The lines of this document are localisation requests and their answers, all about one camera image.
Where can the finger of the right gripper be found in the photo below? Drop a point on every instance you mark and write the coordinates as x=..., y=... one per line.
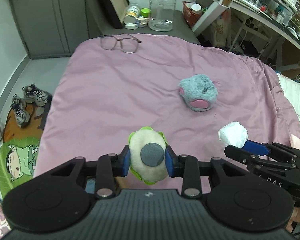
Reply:
x=276, y=151
x=242, y=156

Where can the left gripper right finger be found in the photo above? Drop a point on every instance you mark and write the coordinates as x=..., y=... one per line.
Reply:
x=186, y=167

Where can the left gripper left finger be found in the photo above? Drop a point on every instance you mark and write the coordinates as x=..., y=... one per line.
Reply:
x=109, y=166

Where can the white tissue ball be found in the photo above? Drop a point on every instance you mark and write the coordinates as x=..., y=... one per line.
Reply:
x=233, y=134

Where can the grey fluffy paw slipper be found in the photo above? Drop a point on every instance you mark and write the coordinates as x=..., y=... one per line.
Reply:
x=198, y=92

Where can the brown cardboard box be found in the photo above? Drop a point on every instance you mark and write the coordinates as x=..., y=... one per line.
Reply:
x=93, y=185

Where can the pink bed sheet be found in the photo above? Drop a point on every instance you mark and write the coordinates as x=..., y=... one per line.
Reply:
x=104, y=96

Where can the green cartoon floor mat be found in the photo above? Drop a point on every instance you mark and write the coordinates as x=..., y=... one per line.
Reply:
x=18, y=160

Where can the grey sneaker far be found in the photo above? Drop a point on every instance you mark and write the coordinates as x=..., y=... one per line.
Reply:
x=32, y=94

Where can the grey sneaker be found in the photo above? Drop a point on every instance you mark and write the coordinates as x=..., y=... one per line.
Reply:
x=18, y=106
x=32, y=94

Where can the grey sneaker near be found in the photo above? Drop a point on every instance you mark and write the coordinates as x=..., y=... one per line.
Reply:
x=18, y=106

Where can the paper shopping bag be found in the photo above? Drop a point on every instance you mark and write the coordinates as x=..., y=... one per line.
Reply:
x=221, y=30

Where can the white supplement bottle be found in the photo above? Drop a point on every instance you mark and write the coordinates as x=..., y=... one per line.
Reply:
x=132, y=13

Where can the green lid jar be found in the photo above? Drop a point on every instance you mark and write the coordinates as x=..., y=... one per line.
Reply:
x=145, y=12

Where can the grey door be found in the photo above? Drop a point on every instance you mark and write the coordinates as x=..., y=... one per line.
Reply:
x=53, y=28

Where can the large clear water jug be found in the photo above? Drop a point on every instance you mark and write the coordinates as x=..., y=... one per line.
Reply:
x=161, y=15

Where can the purple frame eyeglasses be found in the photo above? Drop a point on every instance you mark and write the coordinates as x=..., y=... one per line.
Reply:
x=128, y=44

